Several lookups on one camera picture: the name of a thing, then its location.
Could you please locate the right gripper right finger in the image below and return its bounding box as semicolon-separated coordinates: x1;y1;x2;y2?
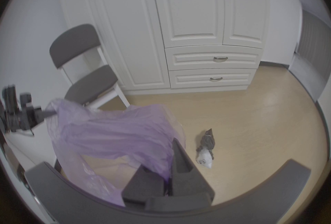
170;138;215;207

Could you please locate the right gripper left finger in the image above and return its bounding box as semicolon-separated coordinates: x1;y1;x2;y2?
122;166;167;209

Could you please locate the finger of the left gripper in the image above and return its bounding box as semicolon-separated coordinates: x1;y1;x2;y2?
41;110;58;119

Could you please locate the purple plastic bag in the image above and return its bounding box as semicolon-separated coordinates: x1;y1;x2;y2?
45;98;187;208

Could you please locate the white chair with grey cushions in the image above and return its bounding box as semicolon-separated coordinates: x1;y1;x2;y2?
49;24;130;113

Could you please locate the grey curtain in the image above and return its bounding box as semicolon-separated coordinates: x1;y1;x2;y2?
288;8;331;103

